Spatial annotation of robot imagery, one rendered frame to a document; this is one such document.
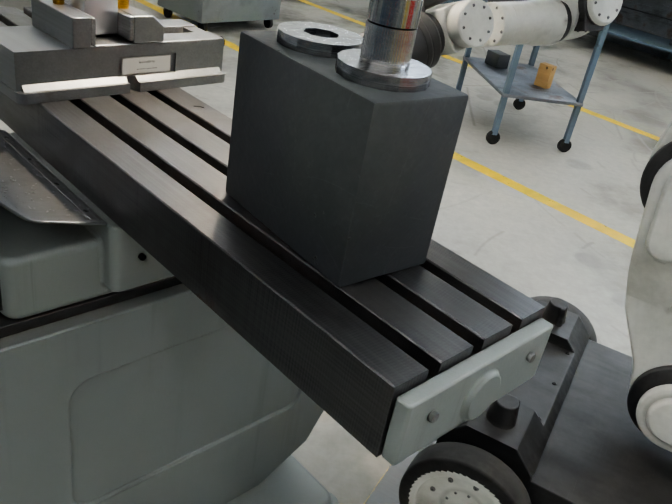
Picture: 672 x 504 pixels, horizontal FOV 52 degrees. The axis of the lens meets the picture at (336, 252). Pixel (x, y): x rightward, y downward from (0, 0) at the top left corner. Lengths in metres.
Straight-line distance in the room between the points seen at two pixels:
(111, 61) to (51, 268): 0.34
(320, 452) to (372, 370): 1.28
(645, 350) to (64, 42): 0.96
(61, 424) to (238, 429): 0.38
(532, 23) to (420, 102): 0.56
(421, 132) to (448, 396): 0.24
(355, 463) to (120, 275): 1.06
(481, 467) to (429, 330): 0.45
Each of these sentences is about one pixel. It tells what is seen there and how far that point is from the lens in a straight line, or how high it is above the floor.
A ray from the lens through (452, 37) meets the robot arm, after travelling 1.05.
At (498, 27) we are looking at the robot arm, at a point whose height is 1.13.
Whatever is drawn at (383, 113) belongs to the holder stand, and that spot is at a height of 1.14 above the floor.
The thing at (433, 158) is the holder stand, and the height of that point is 1.09.
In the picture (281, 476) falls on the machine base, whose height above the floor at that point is 0.20.
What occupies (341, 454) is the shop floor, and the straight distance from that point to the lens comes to 1.86.
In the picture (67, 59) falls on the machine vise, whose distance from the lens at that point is 1.07.
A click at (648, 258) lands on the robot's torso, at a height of 0.91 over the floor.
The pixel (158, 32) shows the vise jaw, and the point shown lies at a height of 1.05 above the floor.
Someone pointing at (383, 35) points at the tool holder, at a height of 1.19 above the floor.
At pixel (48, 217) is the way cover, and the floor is 0.90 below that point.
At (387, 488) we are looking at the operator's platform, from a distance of 1.27.
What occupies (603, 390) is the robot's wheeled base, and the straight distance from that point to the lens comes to 1.37.
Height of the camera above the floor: 1.32
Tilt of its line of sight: 29 degrees down
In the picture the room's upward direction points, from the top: 11 degrees clockwise
